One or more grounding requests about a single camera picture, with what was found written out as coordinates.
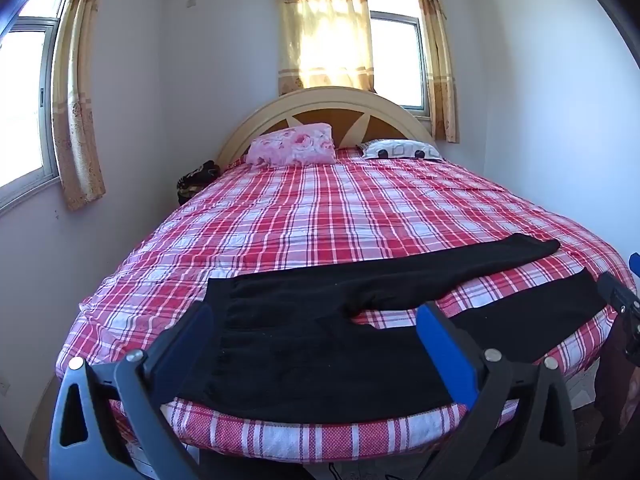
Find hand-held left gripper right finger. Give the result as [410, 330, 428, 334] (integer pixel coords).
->
[416, 302, 578, 480]

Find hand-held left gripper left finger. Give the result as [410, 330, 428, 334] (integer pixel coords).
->
[47, 302, 216, 480]

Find black pants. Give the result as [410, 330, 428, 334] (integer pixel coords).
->
[177, 234, 608, 423]

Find person's dark clothing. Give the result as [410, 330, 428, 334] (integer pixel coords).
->
[592, 310, 640, 463]

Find dark bag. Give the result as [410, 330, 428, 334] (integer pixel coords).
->
[175, 160, 221, 206]

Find bed with red plaid sheet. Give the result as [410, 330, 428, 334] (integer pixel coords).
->
[56, 147, 638, 463]

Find white pillow with black dots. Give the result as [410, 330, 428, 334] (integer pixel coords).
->
[356, 138, 446, 162]

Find pink floral pillow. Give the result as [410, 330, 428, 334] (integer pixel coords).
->
[244, 122, 337, 167]

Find wide yellow patterned curtain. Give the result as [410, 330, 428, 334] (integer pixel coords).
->
[51, 0, 108, 211]

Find cream wooden headboard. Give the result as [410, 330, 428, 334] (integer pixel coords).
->
[216, 86, 441, 166]

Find large side window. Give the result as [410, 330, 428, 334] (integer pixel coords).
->
[0, 0, 76, 211]

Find narrow yellow patterned curtain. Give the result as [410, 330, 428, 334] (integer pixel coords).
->
[407, 0, 460, 143]

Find window behind headboard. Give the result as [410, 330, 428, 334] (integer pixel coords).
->
[364, 0, 432, 118]

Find sunlit yellow curtain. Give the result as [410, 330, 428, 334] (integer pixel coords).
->
[274, 0, 375, 96]

